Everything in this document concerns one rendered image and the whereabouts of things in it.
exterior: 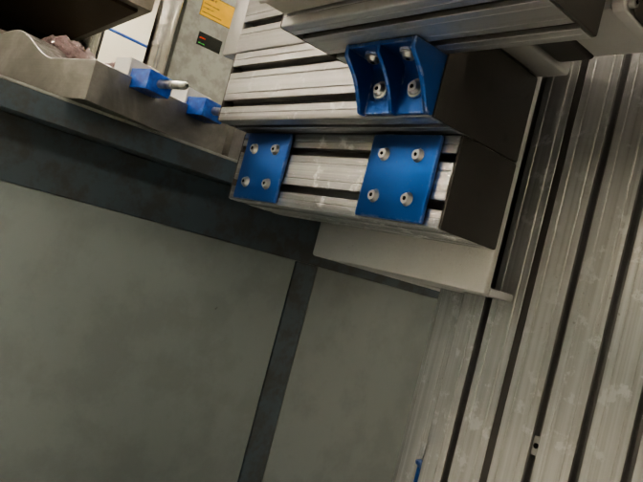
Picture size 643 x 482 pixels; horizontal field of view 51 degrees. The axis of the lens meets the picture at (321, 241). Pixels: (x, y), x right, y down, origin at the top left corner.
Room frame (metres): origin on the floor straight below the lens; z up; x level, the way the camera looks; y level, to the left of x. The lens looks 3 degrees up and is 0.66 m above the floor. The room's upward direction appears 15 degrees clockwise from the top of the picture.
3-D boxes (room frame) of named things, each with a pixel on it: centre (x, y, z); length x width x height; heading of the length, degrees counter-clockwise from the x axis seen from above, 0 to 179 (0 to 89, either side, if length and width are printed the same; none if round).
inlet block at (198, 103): (1.01, 0.21, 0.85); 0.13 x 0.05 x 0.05; 54
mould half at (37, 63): (1.12, 0.47, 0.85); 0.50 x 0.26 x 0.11; 54
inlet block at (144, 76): (0.92, 0.28, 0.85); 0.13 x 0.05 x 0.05; 54
